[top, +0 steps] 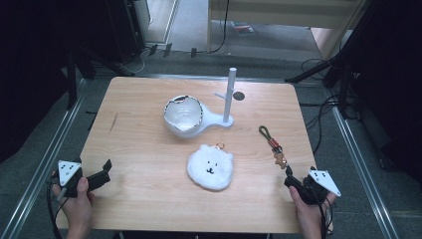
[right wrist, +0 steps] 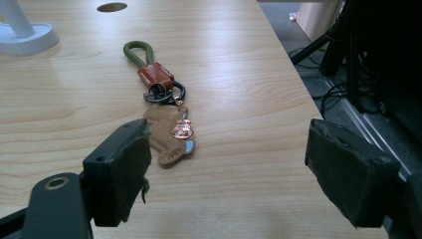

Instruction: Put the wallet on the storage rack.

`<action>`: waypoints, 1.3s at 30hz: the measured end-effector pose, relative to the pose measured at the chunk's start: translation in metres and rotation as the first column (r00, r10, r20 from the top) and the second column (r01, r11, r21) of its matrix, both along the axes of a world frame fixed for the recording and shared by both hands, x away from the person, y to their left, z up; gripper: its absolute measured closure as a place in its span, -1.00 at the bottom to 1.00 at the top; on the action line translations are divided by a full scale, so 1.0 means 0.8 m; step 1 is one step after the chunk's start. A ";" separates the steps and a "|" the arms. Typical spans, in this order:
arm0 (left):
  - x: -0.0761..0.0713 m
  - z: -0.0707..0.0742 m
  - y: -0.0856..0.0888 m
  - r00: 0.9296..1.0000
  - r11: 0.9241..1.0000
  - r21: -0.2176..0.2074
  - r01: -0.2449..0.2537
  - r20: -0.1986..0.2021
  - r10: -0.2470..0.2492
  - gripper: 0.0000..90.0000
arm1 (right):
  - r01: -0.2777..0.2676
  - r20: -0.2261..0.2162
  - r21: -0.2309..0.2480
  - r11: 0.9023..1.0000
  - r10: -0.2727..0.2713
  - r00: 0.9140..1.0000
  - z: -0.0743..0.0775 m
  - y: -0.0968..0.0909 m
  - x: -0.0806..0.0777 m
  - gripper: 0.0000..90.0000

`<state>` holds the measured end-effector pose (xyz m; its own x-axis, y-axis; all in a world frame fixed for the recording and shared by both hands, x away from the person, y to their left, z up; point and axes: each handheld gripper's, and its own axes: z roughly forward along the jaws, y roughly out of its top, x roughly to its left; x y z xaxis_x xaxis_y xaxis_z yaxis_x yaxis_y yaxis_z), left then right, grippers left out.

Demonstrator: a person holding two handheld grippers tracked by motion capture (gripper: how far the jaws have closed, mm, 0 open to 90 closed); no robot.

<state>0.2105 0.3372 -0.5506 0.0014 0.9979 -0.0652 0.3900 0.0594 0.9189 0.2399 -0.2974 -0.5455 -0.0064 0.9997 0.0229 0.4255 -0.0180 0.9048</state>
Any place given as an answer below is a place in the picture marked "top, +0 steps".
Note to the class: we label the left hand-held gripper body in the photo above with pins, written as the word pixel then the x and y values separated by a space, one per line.
pixel 68 171

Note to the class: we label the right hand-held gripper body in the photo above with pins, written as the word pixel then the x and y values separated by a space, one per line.
pixel 320 184

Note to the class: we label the person's right hand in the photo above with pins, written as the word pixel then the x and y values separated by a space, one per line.
pixel 308 212

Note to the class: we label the person's left hand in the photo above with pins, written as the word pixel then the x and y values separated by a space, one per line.
pixel 79 205

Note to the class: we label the white plush bear pouch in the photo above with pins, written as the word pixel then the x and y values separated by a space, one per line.
pixel 210 167

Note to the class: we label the dark round disc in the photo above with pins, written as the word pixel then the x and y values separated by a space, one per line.
pixel 238 96

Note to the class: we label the black metal stand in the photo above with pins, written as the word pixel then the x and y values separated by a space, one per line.
pixel 71 79

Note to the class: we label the white stand with bowl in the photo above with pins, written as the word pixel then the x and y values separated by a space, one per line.
pixel 190 116

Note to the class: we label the black tripod stand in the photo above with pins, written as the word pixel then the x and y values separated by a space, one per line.
pixel 318 69

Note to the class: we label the dark curtain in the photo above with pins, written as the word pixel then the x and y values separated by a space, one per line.
pixel 394 83
pixel 30 66

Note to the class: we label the black equipment case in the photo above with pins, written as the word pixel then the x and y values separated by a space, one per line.
pixel 122 30

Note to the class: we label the magazine with red cover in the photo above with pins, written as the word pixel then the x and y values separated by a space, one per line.
pixel 244 28

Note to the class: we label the metal floor rail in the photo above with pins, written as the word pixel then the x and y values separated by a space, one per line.
pixel 361 166
pixel 43 166

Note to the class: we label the light wooden furniture frame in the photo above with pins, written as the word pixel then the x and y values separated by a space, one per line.
pixel 282 13

